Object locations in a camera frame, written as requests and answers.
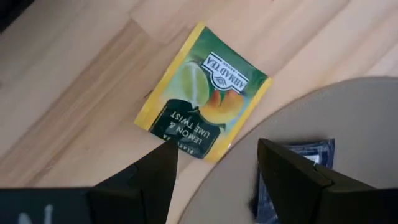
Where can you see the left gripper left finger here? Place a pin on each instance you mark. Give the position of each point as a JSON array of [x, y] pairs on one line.
[[133, 202]]

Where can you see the round grey mat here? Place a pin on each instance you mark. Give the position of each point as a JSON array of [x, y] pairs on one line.
[[342, 118]]

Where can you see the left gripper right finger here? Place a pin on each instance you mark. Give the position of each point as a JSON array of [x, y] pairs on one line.
[[311, 202]]

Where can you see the dark blue tea packet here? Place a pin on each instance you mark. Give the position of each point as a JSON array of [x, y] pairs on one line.
[[325, 151]]

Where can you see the lemon lime tea packet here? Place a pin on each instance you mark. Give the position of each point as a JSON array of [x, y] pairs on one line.
[[202, 93]]

